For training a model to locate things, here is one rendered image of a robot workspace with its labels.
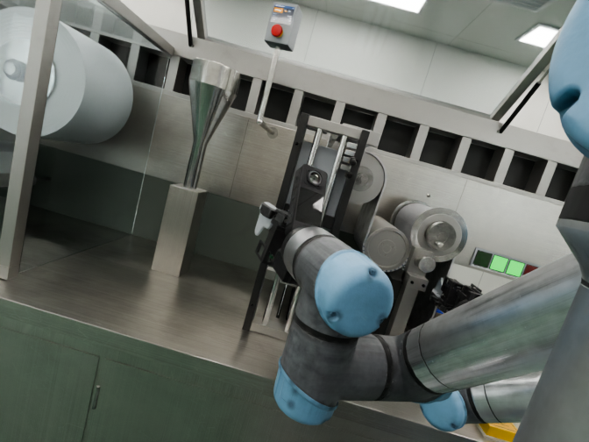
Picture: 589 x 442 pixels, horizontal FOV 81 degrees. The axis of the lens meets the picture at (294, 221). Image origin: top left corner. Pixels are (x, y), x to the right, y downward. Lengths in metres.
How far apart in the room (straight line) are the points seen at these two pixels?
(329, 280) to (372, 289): 0.04
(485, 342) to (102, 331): 0.70
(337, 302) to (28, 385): 0.83
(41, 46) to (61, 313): 0.54
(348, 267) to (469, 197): 1.07
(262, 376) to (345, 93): 0.94
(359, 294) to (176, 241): 0.83
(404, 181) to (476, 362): 0.98
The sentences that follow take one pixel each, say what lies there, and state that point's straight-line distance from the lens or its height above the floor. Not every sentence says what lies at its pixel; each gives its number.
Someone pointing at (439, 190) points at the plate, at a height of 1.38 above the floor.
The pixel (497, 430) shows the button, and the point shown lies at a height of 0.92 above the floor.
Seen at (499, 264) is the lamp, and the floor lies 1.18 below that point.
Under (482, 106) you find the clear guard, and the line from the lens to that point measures 1.41.
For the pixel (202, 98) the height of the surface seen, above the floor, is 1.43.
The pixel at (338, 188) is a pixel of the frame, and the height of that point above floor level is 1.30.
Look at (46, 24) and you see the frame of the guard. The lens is 0.94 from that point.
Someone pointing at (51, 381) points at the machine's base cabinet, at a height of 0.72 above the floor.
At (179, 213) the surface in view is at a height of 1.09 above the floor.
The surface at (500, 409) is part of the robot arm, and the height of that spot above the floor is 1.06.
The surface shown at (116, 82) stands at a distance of 1.17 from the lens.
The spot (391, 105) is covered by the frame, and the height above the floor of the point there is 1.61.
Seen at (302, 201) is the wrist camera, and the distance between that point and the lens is 0.50.
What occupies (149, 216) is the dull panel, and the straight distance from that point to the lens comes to 1.43.
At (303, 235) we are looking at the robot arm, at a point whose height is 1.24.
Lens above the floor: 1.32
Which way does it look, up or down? 9 degrees down
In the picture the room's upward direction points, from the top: 16 degrees clockwise
